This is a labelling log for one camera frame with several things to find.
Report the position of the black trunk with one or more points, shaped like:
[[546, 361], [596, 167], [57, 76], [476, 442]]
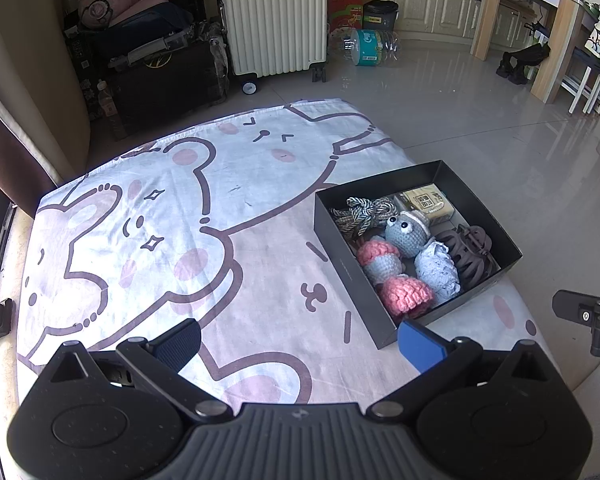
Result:
[[165, 85]]

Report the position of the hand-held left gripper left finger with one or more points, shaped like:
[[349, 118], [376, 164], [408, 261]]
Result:
[[177, 345]]

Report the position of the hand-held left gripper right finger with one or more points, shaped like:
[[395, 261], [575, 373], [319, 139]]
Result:
[[420, 347]]

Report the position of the red cardboard box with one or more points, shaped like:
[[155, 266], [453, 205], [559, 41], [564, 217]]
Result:
[[342, 2]]

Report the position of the teal label bottle pack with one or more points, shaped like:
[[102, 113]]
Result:
[[367, 47]]

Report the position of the white ribbed suitcase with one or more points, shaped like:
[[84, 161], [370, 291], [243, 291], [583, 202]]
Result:
[[275, 20]]

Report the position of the pink white crochet bunny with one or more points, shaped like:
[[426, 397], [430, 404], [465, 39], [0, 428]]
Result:
[[405, 292]]

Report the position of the brown hair claw clip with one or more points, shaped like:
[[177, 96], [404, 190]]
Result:
[[472, 255]]

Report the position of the cream kitchen cabinets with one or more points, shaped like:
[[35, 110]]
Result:
[[420, 0]]

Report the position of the clear plastic bottle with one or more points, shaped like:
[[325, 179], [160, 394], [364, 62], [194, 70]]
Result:
[[107, 102]]

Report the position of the brown curtain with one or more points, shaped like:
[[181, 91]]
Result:
[[10, 160]]

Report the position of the yellow tissue pack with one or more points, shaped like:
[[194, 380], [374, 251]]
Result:
[[427, 200]]

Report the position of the black shoes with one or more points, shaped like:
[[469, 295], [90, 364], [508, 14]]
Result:
[[517, 65]]

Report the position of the black bin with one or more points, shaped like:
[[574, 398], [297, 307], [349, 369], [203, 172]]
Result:
[[380, 12]]

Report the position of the black cardboard box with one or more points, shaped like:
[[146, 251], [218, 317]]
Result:
[[360, 300]]

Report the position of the wooden leg table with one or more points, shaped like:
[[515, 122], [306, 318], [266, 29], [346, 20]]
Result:
[[560, 45]]

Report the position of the bear print blanket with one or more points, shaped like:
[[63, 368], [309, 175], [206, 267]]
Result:
[[205, 200]]

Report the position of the white frame chair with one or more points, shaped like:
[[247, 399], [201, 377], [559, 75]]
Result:
[[587, 87]]

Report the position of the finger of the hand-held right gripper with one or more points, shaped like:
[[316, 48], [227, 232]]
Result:
[[585, 312]]

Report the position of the dark blue bag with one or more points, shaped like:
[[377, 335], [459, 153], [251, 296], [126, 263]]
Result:
[[145, 25]]

